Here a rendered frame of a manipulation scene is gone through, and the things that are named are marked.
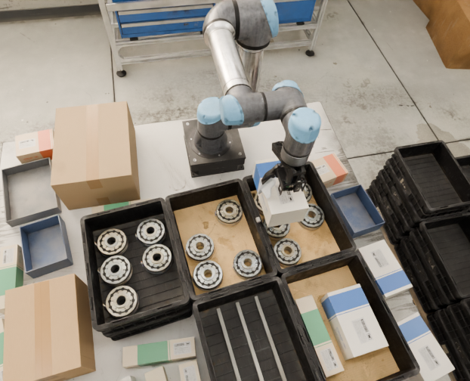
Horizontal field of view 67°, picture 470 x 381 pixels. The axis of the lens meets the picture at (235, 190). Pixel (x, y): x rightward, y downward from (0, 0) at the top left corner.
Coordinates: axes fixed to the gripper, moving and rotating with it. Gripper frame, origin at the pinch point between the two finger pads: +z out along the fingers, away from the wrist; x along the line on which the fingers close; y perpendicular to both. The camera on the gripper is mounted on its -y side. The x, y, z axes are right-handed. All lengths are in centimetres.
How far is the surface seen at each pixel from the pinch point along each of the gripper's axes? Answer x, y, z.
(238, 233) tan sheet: -12.1, 1.3, 27.7
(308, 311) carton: 3.2, 35.3, 21.3
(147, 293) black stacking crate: -48, 17, 28
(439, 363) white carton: 44, 59, 31
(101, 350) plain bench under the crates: -67, 30, 41
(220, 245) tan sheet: -19.9, 4.7, 27.7
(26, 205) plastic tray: -95, -34, 41
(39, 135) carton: -89, -66, 34
